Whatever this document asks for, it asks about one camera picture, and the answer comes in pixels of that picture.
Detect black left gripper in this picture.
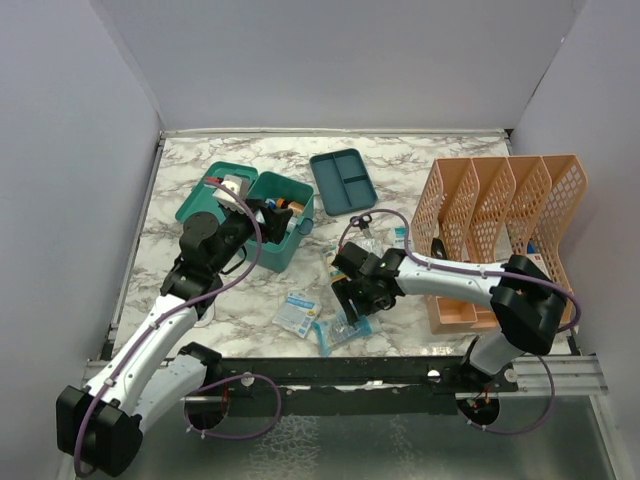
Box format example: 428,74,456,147
211,198,293,274

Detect bandage pack yellow green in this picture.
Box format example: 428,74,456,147
322,246,345,284

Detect blue cotton swab bag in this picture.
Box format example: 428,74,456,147
311,311,381,358

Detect blue gauze dressing pack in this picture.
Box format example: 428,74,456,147
272,292,322,339

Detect teal medicine box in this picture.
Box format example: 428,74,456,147
175,161,314,273

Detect white plastic bottle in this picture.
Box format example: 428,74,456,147
286,216,298,233

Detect brown bottle orange cap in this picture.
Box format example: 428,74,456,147
286,201,305,216

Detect black handled scissors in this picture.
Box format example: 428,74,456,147
350,214,373,238

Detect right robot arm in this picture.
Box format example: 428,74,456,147
332,242,570,391

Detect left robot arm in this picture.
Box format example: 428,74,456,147
56,199,292,478

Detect small teal white sachet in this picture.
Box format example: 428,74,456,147
393,227,407,248

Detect dark teal divided tray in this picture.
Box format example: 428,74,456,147
309,148,378,217

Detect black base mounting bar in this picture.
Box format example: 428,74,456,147
178,342,517,417

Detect peach plastic file organizer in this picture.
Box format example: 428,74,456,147
410,154,590,336

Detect white box red label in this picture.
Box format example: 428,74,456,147
526,241,549,275

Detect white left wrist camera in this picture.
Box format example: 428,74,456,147
213,174,250,212

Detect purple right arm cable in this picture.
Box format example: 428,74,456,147
339,208,584,436

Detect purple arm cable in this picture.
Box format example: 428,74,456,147
339,208,584,436
72,179,284,476

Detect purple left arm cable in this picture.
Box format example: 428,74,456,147
72,179,284,476

